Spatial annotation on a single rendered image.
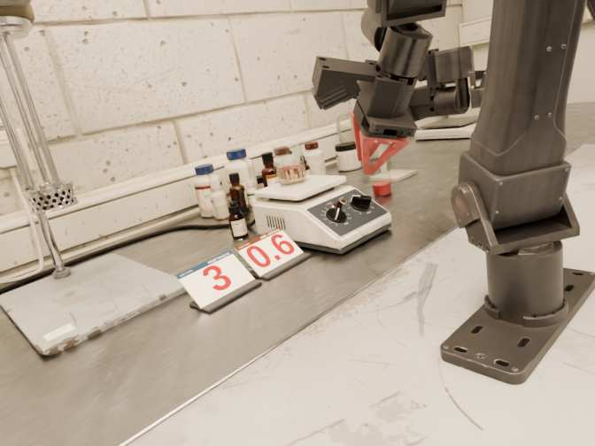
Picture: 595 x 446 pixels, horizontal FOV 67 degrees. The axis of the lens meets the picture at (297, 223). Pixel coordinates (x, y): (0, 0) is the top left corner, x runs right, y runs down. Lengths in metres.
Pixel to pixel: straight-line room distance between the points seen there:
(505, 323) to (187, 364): 0.31
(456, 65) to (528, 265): 0.59
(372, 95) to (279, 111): 0.76
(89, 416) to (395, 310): 0.31
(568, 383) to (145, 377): 0.37
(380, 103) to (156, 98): 0.66
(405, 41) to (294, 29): 0.86
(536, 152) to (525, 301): 0.13
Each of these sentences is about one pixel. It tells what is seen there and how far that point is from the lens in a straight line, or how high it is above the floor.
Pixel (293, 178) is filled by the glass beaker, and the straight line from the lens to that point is 0.75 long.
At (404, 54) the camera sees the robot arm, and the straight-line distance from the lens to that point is 0.59.
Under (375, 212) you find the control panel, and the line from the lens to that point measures 0.72.
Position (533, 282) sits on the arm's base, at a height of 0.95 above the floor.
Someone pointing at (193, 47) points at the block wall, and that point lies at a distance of 1.21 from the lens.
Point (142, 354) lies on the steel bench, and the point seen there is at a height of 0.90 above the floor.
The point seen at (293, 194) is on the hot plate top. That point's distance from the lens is 0.70.
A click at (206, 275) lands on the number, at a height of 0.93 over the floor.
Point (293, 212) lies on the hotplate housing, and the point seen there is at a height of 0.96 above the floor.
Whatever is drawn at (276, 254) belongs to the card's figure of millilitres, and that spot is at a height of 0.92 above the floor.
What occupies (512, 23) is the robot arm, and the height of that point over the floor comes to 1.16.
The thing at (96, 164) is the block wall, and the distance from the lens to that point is 1.07.
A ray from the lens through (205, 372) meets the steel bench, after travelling 0.46.
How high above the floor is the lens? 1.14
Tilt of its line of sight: 16 degrees down
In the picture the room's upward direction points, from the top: 11 degrees counter-clockwise
